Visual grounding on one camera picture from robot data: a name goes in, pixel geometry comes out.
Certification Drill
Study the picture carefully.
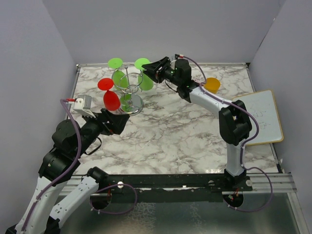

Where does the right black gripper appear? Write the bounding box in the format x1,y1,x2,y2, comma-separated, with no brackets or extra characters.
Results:
142,58,181,87

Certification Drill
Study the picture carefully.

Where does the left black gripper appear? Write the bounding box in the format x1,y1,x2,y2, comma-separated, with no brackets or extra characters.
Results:
75,107,130,156

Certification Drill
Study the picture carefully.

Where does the green wine glass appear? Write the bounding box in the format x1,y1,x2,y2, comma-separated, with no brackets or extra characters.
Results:
135,58,154,91
108,58,129,90

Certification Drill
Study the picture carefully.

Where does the red plastic wine glass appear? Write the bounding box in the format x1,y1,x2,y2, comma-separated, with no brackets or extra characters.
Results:
97,78,120,111

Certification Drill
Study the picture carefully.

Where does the orange plastic wine glass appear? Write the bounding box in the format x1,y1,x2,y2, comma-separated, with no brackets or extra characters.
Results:
203,77,221,94

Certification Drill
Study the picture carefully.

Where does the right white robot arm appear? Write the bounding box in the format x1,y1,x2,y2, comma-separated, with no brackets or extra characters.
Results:
142,57,252,191

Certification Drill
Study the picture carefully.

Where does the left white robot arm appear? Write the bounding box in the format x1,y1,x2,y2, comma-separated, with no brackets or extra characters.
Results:
6,109,130,234

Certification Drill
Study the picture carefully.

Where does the chrome wine glass rack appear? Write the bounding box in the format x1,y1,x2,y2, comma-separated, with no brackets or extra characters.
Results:
115,64,144,116

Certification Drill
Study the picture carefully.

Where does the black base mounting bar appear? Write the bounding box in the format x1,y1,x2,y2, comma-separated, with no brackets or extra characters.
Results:
90,170,254,204

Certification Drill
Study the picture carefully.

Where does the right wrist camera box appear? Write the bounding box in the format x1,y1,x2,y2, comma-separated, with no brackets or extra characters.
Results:
170,54,184,61

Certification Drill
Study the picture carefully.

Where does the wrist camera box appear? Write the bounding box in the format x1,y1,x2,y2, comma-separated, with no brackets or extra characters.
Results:
66,95,96,118
170,54,184,61

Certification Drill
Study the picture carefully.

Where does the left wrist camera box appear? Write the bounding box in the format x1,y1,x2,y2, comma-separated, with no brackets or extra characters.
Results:
66,95,96,118

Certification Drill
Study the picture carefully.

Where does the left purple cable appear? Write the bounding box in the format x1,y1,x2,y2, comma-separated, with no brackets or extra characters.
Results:
20,98,138,232

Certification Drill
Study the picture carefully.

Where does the small whiteboard wooden frame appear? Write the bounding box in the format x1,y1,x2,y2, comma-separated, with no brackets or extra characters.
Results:
233,90,284,145

